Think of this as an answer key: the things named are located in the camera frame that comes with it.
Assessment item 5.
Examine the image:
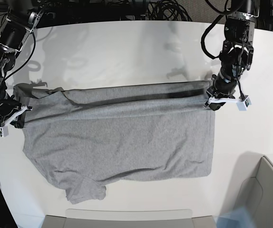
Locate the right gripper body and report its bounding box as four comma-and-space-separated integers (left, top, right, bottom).
0, 95, 33, 127

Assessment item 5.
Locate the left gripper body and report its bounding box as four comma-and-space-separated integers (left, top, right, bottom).
206, 74, 237, 99

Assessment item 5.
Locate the grey T-shirt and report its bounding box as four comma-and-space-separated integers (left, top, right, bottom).
13, 81, 215, 204

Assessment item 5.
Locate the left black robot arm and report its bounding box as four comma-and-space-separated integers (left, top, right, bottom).
201, 0, 260, 111

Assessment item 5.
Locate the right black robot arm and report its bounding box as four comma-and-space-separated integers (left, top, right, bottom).
0, 0, 44, 129

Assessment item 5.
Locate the grey bin at bottom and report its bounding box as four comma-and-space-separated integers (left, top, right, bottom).
42, 209, 216, 228

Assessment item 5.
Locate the grey bin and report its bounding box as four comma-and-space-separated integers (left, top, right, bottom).
234, 157, 273, 228
42, 209, 216, 228

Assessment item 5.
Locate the grey bin at right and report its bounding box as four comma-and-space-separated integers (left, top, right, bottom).
234, 157, 273, 228

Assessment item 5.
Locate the blue translucent object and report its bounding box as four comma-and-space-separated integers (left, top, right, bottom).
216, 207, 255, 228

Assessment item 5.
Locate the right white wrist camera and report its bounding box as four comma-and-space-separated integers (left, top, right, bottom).
0, 126, 9, 137

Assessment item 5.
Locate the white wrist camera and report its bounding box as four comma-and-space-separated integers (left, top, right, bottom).
236, 95, 252, 111
0, 126, 9, 137

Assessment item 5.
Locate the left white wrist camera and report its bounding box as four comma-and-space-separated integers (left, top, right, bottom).
236, 95, 252, 111

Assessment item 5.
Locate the black cable bundle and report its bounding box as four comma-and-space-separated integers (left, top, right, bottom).
119, 0, 193, 22

